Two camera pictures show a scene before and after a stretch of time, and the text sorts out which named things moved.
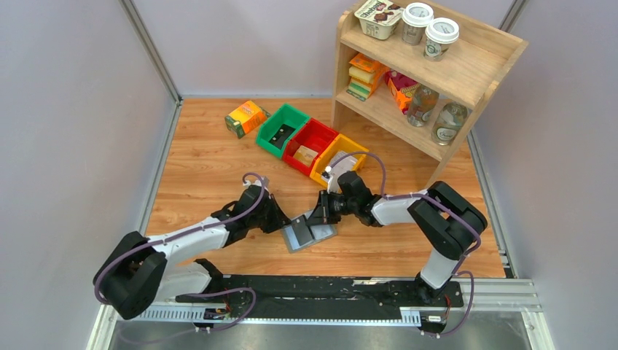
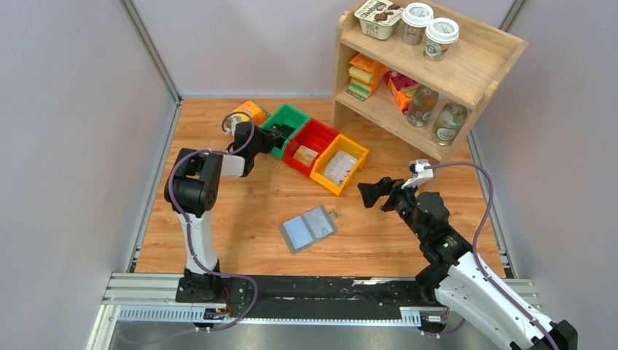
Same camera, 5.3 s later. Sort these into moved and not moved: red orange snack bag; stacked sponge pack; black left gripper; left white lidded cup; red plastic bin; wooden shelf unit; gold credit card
Moved: black left gripper
Not moved: red orange snack bag; wooden shelf unit; gold credit card; stacked sponge pack; left white lidded cup; red plastic bin
